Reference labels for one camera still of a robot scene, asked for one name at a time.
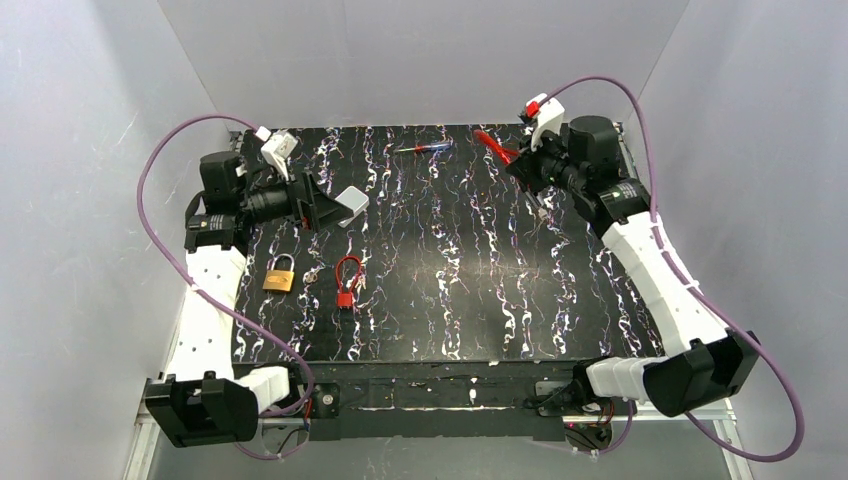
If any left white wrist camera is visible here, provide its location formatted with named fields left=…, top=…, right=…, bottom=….
left=254, top=126, right=298, bottom=182

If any white square box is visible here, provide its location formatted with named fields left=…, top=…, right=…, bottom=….
left=335, top=186, right=370, bottom=228

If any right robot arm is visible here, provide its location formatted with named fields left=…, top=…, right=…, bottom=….
left=507, top=115, right=760, bottom=417

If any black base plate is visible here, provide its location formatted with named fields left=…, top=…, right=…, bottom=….
left=241, top=361, right=637, bottom=444

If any aluminium frame rail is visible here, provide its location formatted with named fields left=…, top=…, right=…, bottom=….
left=123, top=376, right=757, bottom=480

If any small silver padlock key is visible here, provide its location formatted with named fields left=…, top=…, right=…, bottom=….
left=303, top=271, right=319, bottom=285

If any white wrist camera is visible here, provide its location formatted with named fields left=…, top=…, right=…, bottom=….
left=519, top=93, right=565, bottom=151
left=254, top=126, right=298, bottom=182

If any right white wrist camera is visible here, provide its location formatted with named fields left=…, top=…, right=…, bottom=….
left=519, top=93, right=565, bottom=151

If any red cable tie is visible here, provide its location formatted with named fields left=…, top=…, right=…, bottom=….
left=334, top=255, right=363, bottom=310

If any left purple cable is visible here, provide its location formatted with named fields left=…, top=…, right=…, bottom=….
left=136, top=113, right=318, bottom=461

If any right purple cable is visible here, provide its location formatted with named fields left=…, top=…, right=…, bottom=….
left=543, top=75, right=807, bottom=464

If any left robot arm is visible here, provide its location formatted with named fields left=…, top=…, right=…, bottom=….
left=143, top=151, right=369, bottom=448

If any brass padlock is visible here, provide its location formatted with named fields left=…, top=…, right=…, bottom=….
left=262, top=253, right=296, bottom=293

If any red tethered cable with key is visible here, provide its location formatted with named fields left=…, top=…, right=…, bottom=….
left=472, top=128, right=551, bottom=221

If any purple cable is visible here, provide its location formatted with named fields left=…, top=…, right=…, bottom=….
left=543, top=75, right=807, bottom=464
left=136, top=113, right=318, bottom=461

